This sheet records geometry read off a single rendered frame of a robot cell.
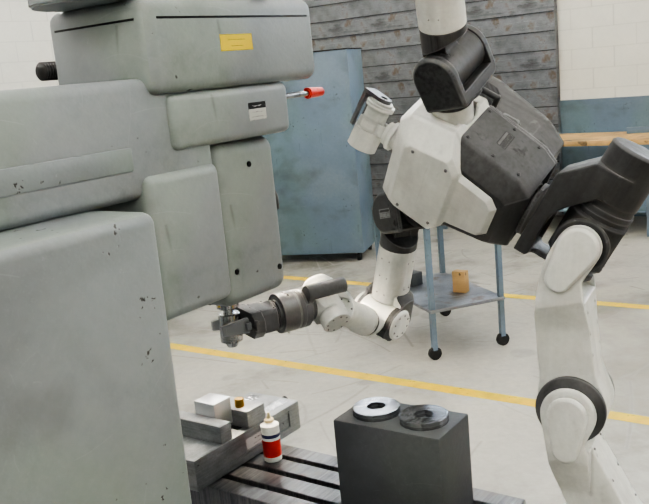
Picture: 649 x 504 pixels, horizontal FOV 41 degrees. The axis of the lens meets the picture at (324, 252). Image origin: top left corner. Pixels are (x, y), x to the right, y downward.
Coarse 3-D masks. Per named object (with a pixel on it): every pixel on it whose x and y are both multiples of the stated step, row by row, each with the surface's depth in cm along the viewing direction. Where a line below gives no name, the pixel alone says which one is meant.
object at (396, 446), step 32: (352, 416) 160; (384, 416) 157; (416, 416) 157; (448, 416) 154; (352, 448) 159; (384, 448) 154; (416, 448) 150; (448, 448) 151; (352, 480) 160; (384, 480) 156; (416, 480) 152; (448, 480) 151
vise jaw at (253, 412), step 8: (232, 400) 195; (248, 400) 194; (232, 408) 190; (240, 408) 190; (248, 408) 189; (256, 408) 190; (264, 408) 192; (232, 416) 190; (240, 416) 189; (248, 416) 188; (256, 416) 190; (264, 416) 192; (232, 424) 191; (240, 424) 190; (248, 424) 188
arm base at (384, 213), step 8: (384, 192) 198; (376, 200) 201; (384, 200) 198; (376, 208) 201; (384, 208) 198; (392, 208) 196; (376, 216) 202; (384, 216) 199; (392, 216) 196; (400, 216) 194; (408, 216) 195; (376, 224) 202; (384, 224) 199; (392, 224) 196; (400, 224) 194; (408, 224) 195; (416, 224) 196; (384, 232) 200; (392, 232) 198
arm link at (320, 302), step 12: (300, 288) 188; (312, 288) 184; (324, 288) 185; (336, 288) 186; (300, 300) 184; (312, 300) 185; (324, 300) 187; (336, 300) 188; (312, 312) 185; (324, 312) 187; (336, 312) 186; (324, 324) 187; (336, 324) 189
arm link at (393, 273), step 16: (384, 256) 205; (400, 256) 203; (384, 272) 206; (400, 272) 205; (368, 288) 213; (384, 288) 208; (400, 288) 207; (400, 304) 208; (400, 320) 208; (400, 336) 211
